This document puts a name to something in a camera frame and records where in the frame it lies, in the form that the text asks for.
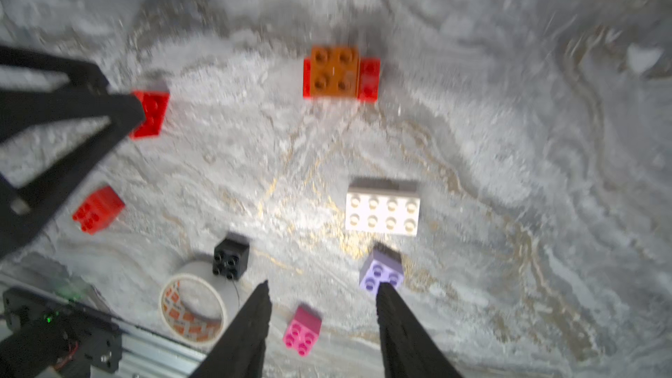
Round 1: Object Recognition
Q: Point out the small red lego brick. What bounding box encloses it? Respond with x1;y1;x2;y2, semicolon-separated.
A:
129;90;170;140

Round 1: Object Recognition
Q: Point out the pink 2x2 lego brick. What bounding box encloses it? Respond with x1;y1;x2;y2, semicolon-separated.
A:
283;306;322;357

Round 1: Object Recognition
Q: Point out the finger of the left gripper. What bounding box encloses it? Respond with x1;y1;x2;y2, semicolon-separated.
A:
1;45;145;141
1;122;129;257

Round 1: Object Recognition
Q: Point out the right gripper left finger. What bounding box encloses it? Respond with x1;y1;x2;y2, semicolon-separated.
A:
191;281;272;378

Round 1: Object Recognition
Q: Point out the lilac 2x2 lego brick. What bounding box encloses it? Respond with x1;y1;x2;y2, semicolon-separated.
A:
359;250;405;296

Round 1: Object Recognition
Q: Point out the tape roll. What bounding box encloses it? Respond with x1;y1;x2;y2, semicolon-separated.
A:
159;261;241;348

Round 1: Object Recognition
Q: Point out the black 2x2 lego brick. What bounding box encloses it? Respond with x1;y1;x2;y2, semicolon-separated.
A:
212;238;250;281

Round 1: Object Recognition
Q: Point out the red 2x4 lego brick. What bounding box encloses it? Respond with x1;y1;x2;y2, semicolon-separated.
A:
303;58;381;103

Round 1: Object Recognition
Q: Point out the red 2x2 lego brick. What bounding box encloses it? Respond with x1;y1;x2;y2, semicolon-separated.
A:
72;185;125;236

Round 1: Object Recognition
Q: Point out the orange 2x2 lego brick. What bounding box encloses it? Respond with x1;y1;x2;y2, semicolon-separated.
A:
309;45;360;98

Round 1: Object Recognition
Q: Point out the white 2x4 lego brick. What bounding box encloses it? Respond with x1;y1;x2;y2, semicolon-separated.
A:
345;187;421;236

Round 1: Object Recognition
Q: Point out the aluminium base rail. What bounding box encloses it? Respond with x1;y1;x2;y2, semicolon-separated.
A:
1;274;205;377

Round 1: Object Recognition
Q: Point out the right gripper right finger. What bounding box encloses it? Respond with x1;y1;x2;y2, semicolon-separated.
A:
376;283;462;378

